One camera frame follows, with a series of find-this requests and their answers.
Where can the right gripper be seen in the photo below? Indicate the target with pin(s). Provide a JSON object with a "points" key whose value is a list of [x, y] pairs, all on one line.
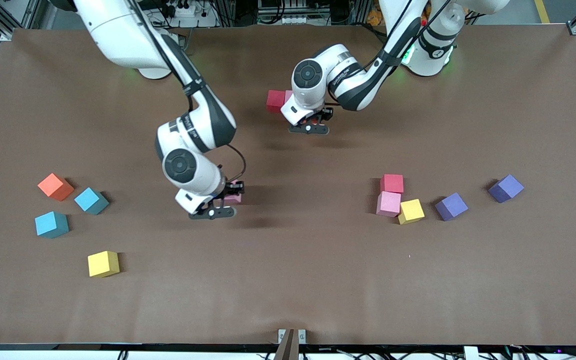
{"points": [[231, 190]]}

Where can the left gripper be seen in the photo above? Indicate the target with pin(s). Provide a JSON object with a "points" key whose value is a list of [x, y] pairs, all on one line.
{"points": [[324, 113]]}

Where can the pink foam cube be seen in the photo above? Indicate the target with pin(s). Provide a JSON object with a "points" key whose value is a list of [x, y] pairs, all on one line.
{"points": [[233, 199], [388, 203], [288, 96]]}

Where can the red foam cube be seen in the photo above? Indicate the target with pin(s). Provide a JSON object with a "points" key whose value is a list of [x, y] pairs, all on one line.
{"points": [[392, 183], [275, 101]]}

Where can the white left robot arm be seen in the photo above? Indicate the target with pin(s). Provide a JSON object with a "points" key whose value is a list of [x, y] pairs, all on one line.
{"points": [[300, 95]]}

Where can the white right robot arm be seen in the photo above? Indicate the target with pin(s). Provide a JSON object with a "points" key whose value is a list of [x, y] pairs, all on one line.
{"points": [[118, 35]]}

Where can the orange fruit bag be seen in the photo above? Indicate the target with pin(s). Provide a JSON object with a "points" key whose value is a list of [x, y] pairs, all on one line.
{"points": [[374, 18]]}

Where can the yellow foam cube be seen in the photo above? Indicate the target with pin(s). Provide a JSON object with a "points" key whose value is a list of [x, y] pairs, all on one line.
{"points": [[103, 263], [411, 210]]}

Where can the blue foam cube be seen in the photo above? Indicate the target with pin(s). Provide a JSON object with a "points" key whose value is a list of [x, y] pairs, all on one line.
{"points": [[89, 199], [50, 223]]}

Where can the purple foam cube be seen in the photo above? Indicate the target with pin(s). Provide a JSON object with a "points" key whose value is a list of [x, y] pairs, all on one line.
{"points": [[450, 205], [506, 187]]}

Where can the white tag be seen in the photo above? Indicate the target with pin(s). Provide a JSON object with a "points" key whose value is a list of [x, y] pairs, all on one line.
{"points": [[470, 353]]}

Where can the metal table edge bracket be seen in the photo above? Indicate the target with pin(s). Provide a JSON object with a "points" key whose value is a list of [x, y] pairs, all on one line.
{"points": [[292, 345]]}

